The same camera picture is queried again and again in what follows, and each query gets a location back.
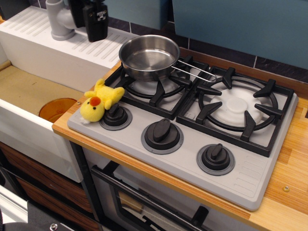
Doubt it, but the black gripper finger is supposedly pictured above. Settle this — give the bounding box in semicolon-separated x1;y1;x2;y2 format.
68;0;84;28
83;3;108;42

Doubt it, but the yellow stuffed duck toy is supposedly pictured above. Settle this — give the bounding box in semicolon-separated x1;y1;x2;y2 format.
80;78;125;124

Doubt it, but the stainless steel pan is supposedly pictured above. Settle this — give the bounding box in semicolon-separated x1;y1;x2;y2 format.
119;35;217;83

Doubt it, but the grey toy faucet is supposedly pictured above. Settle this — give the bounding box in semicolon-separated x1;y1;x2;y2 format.
46;0;76;41

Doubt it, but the white toy sink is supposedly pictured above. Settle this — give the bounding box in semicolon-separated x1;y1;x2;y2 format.
0;6;133;182

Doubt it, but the black left stove knob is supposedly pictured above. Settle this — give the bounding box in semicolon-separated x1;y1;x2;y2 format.
99;103;132;131

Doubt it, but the black stove knob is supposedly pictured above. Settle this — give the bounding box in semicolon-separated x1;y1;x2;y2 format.
196;143;235;176
99;103;132;131
141;118;184;155

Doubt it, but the orange plastic bowl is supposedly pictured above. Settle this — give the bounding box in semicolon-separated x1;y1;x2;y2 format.
39;98;77;123

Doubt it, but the black left burner grate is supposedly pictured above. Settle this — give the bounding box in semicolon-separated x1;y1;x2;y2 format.
105;55;209;120

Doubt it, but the black burner grate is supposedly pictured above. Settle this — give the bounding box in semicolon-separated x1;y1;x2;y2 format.
105;55;209;120
176;66;295;157

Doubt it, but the black middle stove knob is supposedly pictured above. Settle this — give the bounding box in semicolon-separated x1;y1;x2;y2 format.
141;118;184;155

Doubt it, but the grey toy stove top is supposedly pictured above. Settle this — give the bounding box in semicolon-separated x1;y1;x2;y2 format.
66;57;299;212

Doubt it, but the black right burner grate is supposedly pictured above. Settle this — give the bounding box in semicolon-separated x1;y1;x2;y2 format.
176;66;295;157

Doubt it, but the wooden drawer front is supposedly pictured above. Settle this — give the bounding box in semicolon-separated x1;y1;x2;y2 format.
0;143;102;231

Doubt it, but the black right stove knob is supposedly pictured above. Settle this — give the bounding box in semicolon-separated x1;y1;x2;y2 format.
196;143;235;176

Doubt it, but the toy oven door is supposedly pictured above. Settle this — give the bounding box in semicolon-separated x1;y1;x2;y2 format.
83;147;272;231

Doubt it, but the teal right wall cabinet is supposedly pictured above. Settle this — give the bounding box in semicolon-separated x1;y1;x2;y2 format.
172;0;308;69

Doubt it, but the black oven door handle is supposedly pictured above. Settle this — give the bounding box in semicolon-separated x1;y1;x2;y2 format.
90;161;208;231

